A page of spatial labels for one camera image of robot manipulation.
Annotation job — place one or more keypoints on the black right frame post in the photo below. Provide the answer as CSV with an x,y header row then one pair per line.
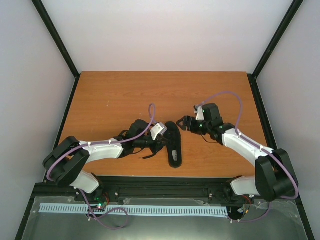
x,y
280,31

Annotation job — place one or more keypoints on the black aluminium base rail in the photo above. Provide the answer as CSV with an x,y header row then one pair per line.
x,y
116,189

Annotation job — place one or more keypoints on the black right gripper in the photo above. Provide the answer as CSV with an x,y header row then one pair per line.
x,y
187,118

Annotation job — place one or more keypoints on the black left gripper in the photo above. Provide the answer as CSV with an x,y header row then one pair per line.
x,y
159,140

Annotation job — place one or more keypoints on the right small wiring board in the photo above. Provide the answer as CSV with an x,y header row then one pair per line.
x,y
244,209

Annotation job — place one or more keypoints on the black canvas sneaker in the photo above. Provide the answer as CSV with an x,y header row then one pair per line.
x,y
173,146

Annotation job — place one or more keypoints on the light blue slotted cable duct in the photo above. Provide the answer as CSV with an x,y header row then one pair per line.
x,y
141,210

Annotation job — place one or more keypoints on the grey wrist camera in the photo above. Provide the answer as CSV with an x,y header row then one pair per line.
x,y
158,129
199,113

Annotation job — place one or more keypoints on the black left frame post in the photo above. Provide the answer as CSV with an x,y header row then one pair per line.
x,y
50,26

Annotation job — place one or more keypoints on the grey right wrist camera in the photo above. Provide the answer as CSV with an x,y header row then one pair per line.
x,y
199,113

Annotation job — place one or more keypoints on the black frame post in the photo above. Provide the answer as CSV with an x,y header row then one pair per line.
x,y
280,31
50,26

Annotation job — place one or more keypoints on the green lit controller board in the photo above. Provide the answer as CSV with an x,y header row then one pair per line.
x,y
99,207

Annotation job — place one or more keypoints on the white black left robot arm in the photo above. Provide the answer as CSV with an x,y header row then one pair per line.
x,y
65,163

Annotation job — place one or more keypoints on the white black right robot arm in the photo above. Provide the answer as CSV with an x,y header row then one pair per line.
x,y
274,174

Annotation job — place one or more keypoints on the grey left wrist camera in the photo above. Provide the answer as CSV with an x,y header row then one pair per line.
x,y
158,129

